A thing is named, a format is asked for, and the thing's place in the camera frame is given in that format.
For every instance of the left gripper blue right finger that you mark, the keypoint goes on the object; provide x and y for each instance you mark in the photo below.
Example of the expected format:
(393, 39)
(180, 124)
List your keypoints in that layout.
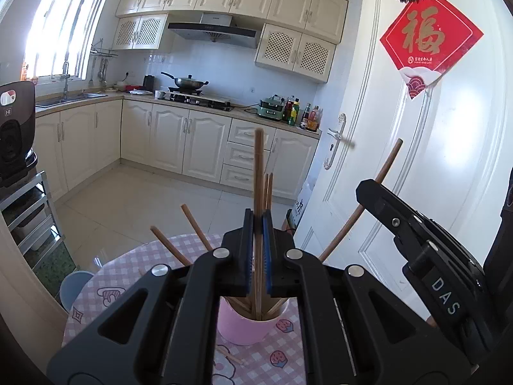
(280, 278)

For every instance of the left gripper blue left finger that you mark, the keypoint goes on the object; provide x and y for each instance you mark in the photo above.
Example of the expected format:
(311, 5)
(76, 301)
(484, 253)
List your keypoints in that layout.
(237, 272)

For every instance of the lower kitchen cabinets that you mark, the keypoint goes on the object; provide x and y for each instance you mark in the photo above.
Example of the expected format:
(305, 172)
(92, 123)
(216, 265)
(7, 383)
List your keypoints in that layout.
(78, 139)

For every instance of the kitchen cabinets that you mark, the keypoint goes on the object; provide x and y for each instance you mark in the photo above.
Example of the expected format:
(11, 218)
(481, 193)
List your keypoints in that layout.
(78, 139)
(299, 36)

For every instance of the upper kitchen cabinets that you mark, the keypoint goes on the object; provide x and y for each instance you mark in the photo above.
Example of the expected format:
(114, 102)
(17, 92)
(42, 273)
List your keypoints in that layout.
(299, 36)

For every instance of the kitchen window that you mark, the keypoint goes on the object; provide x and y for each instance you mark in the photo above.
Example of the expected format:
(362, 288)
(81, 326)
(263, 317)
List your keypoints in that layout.
(59, 40)

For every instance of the pink cylindrical utensil cup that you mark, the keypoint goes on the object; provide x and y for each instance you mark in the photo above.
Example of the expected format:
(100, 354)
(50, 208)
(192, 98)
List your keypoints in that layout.
(240, 330)

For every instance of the green bottle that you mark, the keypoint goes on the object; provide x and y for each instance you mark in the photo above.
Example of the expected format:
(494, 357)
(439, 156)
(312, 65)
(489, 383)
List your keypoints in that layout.
(294, 112)

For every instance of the green toaster appliance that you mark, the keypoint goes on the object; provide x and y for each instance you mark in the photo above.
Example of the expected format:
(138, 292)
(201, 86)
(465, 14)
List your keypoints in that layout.
(271, 108)

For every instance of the white door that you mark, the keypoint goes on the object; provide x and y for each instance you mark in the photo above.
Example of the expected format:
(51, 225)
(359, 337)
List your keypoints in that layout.
(451, 146)

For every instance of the gas stove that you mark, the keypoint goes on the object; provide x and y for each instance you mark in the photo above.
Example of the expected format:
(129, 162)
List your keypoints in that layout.
(198, 100)

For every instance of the light blue stool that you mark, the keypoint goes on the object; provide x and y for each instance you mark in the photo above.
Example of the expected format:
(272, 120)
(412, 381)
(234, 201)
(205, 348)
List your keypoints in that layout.
(72, 286)

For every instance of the black wok on stove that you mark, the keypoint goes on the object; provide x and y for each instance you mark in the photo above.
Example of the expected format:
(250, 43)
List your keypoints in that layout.
(187, 84)

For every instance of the black kettle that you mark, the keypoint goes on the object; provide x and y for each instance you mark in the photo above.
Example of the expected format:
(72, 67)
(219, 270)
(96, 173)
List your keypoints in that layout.
(149, 83)

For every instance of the metal storage rack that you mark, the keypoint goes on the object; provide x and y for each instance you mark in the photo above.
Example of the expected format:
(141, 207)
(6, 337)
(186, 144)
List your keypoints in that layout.
(31, 218)

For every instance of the range hood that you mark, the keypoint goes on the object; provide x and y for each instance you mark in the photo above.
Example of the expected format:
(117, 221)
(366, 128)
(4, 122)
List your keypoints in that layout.
(216, 29)

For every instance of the dark rice cooker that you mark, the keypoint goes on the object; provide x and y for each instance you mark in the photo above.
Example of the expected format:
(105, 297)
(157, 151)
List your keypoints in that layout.
(17, 132)

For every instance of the red fu door decoration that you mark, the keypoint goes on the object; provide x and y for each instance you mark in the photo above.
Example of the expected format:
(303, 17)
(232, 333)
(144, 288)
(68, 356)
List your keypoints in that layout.
(426, 40)

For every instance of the sink faucet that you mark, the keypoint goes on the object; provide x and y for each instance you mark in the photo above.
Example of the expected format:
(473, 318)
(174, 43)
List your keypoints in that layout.
(65, 77)

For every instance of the door handle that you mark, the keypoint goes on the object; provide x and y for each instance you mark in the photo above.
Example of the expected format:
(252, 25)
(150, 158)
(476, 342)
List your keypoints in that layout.
(338, 139)

